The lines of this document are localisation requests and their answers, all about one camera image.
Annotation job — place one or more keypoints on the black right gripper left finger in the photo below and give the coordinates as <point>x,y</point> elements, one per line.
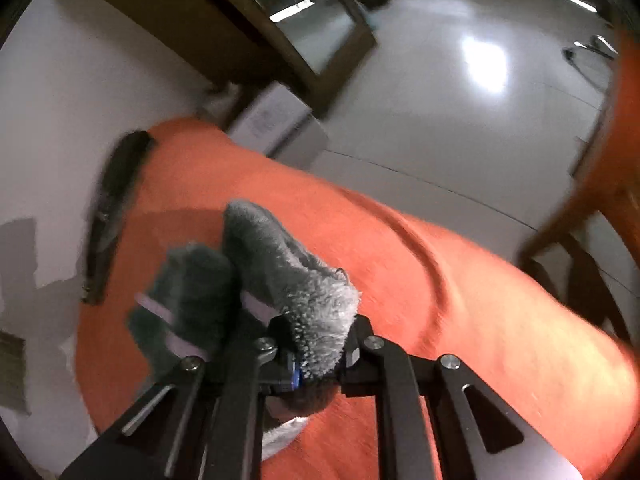
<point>202,421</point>

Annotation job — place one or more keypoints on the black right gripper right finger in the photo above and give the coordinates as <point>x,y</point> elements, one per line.
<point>438,419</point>

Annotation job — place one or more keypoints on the grey fleece garment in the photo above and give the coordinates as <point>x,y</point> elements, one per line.
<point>200,294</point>

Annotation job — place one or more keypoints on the orange bed blanket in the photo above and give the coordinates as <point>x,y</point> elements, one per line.
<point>427,289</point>

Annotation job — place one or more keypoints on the orange wooden chair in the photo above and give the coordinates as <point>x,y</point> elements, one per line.
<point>606,181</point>

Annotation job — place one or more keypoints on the white cardboard box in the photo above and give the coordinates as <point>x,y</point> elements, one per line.
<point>280,126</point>

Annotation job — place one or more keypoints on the grey wall vent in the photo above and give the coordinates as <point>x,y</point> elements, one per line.
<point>13,373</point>

